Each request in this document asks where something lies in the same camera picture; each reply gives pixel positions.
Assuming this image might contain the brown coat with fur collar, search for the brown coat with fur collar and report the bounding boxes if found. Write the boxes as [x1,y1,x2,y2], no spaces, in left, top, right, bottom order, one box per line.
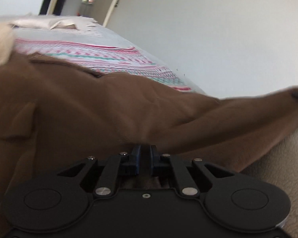
[0,23,298,237]

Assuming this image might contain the pink green patterned blanket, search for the pink green patterned blanket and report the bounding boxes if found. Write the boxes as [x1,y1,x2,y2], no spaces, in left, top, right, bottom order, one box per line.
[15,38,193,92]

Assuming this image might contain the grey bed sheet mattress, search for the grey bed sheet mattress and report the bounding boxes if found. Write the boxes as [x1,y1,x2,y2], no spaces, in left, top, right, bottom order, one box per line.
[0,16,204,93]

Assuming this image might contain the white light cloth on bed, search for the white light cloth on bed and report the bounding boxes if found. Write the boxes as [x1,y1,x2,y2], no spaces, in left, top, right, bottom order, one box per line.
[8,15,97,31]

